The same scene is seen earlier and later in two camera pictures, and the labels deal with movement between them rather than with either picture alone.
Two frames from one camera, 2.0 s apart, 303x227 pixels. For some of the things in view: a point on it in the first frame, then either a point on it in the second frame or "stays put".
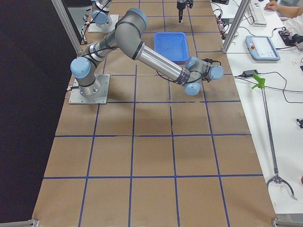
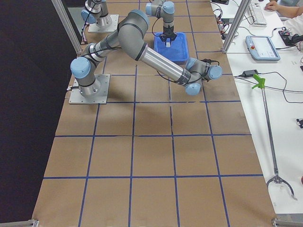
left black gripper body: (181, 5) to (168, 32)
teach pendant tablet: (262, 48) stays put
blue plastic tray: (173, 45) stays put
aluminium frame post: (236, 24) stays put
